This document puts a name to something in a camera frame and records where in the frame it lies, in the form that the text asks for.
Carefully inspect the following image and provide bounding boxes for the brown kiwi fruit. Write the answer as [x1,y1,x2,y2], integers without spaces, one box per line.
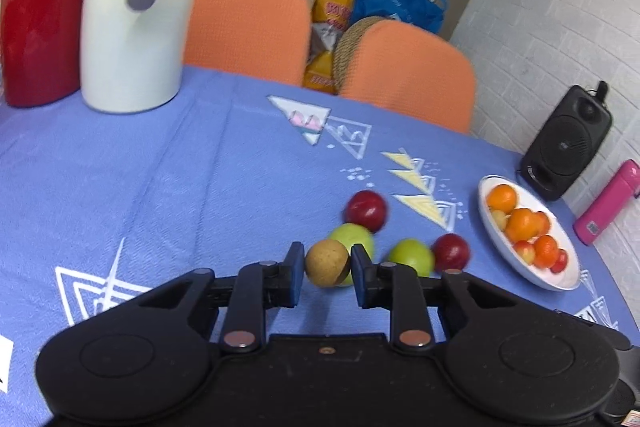
[305,239,350,287]
[490,209,509,232]

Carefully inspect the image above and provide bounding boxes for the tangerine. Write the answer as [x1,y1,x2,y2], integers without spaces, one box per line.
[534,235,559,269]

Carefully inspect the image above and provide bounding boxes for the red yellow peach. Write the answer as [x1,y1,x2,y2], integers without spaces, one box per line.
[513,241,536,265]

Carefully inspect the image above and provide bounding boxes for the small yellow orange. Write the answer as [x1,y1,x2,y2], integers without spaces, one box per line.
[486,183,518,215]

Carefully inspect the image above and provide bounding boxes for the large orange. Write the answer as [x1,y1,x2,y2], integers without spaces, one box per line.
[503,208,539,244]

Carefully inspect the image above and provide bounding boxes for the red apple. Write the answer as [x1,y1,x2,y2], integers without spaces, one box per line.
[550,248,568,274]

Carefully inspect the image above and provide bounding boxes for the green apple right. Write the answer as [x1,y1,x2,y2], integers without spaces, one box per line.
[387,239,435,277]

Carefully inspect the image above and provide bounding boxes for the green apple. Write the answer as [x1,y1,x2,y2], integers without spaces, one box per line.
[328,223,375,286]
[387,239,435,277]

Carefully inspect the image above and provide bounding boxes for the dark red plum right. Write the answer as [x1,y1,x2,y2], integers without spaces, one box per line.
[432,233,471,272]

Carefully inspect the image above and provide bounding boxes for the dark red plum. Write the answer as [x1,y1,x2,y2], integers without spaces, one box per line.
[343,190,388,233]
[432,233,471,272]

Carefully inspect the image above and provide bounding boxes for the green apple left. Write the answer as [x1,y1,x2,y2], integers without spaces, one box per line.
[328,223,375,286]

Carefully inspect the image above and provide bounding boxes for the dark red plum back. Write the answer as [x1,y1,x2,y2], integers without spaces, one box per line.
[343,190,388,233]

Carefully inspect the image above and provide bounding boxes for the white round plate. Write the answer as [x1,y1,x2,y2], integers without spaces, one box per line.
[478,176,582,291]

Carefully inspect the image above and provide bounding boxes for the pink water bottle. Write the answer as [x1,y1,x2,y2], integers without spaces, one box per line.
[573,159,640,245]

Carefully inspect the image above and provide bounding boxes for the blue patterned tablecloth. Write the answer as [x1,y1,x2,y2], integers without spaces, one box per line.
[1,68,639,426]

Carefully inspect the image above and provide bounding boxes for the black speaker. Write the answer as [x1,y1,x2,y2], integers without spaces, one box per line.
[520,80,613,202]

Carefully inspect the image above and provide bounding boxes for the right orange chair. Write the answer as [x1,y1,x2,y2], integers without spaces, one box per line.
[340,20,476,133]

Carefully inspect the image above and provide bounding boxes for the orange chair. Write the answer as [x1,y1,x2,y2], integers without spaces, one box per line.
[340,20,476,133]
[183,0,311,87]

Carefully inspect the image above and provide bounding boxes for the left orange chair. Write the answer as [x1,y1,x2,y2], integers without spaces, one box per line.
[183,0,311,87]

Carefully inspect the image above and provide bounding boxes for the yellow snack bag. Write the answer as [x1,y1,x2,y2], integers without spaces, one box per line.
[303,0,354,94]

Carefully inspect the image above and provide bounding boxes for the blue shopping bag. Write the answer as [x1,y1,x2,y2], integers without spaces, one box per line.
[349,0,448,35]

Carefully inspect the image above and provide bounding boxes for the white thermos jug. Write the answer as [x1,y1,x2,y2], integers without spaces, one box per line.
[80,0,193,114]

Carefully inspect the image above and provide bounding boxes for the red thermos jug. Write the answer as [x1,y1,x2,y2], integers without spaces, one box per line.
[1,0,82,107]

